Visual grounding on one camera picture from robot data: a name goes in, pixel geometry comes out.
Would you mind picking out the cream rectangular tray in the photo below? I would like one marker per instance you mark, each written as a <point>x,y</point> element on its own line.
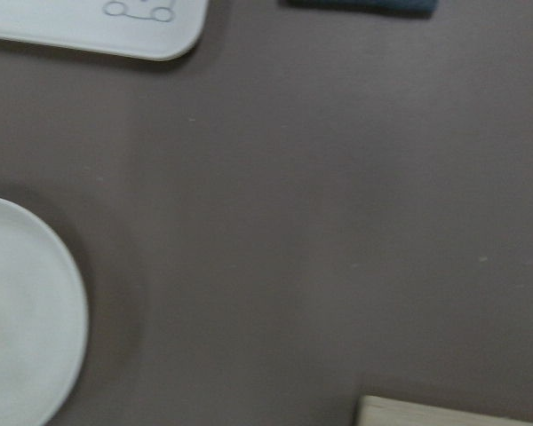
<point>152,30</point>

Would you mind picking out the wooden cutting board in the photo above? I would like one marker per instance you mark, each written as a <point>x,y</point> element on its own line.
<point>379,411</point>

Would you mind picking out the grey folded cloth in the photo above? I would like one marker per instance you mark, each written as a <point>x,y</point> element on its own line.
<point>418,7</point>

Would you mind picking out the beige round plate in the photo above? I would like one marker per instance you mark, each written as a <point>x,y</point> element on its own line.
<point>44,319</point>

